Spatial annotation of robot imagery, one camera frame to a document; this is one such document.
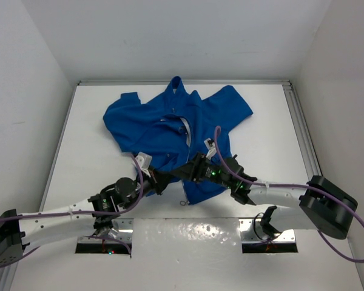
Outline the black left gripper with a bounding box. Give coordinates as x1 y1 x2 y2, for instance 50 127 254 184
123 164 174 209

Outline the blue zip-up jacket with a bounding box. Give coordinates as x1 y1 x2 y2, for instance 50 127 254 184
103 75 255 206

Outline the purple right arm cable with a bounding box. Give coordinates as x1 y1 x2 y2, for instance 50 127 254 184
214 125 364 262

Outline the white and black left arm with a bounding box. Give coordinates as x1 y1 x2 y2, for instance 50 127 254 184
0 170 173 268

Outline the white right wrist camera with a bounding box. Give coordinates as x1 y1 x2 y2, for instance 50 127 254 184
204 138 218 160

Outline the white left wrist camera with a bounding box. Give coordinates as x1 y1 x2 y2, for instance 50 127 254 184
135 152 152 170

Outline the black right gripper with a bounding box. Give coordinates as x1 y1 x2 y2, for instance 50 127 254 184
170 152 234 190

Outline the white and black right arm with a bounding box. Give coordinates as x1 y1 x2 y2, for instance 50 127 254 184
171 153 358 239

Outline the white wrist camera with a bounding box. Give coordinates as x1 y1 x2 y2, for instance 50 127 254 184
204 138 218 160
135 152 152 170

